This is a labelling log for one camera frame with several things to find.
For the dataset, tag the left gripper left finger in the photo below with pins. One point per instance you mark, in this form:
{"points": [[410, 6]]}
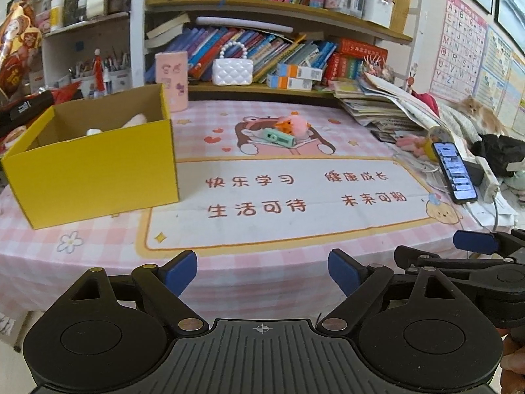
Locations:
{"points": [[177, 274]]}

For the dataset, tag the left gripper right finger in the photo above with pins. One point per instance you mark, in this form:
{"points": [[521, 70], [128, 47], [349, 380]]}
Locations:
{"points": [[344, 271]]}

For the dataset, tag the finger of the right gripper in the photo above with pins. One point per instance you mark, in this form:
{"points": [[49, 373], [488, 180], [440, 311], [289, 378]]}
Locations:
{"points": [[477, 242]]}

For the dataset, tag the white charger plug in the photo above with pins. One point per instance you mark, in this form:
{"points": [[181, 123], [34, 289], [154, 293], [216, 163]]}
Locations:
{"points": [[93, 131]]}

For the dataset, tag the person's right hand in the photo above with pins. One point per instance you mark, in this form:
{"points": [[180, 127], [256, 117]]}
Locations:
{"points": [[513, 365]]}

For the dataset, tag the white power strip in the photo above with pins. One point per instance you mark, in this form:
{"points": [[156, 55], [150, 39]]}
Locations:
{"points": [[489, 186]]}

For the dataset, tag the black smartphone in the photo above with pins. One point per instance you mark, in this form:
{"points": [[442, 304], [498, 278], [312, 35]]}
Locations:
{"points": [[457, 178]]}

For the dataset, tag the pink checkered tablecloth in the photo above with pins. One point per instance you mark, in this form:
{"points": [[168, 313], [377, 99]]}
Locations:
{"points": [[261, 221]]}

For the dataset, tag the orange fluffy cat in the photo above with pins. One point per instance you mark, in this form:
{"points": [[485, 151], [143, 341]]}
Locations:
{"points": [[484, 118]]}

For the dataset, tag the yellow cardboard box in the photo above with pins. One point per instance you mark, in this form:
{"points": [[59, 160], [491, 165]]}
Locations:
{"points": [[59, 175]]}

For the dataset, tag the pink fluffy plush toy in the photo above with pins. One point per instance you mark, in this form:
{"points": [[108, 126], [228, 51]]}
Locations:
{"points": [[293, 124]]}

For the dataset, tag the stack of magazines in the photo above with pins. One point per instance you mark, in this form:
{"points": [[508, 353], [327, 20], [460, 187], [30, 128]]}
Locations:
{"points": [[382, 106]]}

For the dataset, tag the pink item inside box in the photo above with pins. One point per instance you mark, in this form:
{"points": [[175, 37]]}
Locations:
{"points": [[137, 120]]}

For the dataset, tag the pink cartoon pen holder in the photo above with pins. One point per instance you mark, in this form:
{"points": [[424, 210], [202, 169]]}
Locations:
{"points": [[172, 73]]}

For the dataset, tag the white quilted pearl handbag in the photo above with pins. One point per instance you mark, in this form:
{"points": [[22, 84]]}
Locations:
{"points": [[233, 71]]}

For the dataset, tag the red dressed figurine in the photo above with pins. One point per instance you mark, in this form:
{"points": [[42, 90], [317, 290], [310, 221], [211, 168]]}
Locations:
{"points": [[98, 72]]}

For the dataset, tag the black long box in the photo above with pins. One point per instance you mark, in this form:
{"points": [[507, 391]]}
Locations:
{"points": [[23, 110]]}

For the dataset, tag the red thick dictionary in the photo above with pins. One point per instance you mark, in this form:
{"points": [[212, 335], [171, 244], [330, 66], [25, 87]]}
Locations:
{"points": [[360, 50]]}

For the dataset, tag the wooden bookshelf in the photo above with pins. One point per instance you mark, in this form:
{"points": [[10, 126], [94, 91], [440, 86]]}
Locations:
{"points": [[301, 18]]}

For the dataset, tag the white shelf cabinet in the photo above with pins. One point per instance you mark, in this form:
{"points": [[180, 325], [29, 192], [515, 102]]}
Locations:
{"points": [[77, 28]]}

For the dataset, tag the red figure foil balloon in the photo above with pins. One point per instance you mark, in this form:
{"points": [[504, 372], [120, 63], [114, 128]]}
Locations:
{"points": [[20, 41]]}

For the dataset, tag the mint green toy camera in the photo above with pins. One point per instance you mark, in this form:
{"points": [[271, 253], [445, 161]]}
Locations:
{"points": [[276, 137]]}

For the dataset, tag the alphabet wall poster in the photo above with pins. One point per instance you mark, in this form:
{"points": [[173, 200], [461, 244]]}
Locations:
{"points": [[460, 52]]}

